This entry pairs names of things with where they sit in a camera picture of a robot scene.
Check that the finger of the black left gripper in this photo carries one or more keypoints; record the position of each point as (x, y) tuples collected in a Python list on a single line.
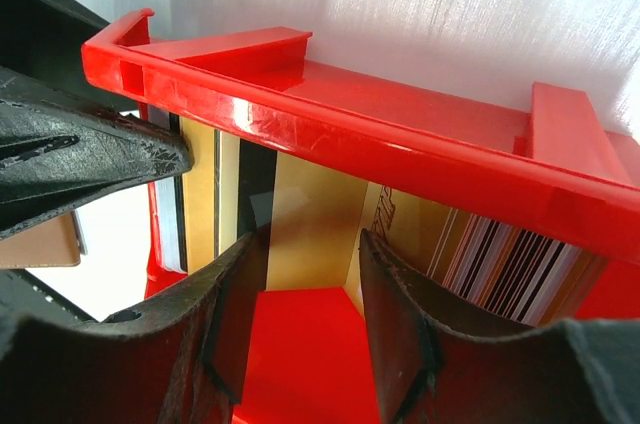
[(42, 39), (60, 151)]

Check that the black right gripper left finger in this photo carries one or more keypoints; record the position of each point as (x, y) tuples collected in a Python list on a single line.
[(177, 357)]

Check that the stack of credit cards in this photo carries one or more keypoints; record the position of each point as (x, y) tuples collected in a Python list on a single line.
[(229, 192)]

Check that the brown leather card holder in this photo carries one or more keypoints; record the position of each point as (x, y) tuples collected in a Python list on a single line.
[(58, 242)]

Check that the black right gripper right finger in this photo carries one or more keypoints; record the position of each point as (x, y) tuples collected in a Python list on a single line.
[(437, 358)]

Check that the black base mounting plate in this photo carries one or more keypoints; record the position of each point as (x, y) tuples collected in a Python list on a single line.
[(23, 292)]

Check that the red plastic bin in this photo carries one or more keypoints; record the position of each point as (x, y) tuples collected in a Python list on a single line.
[(552, 170)]

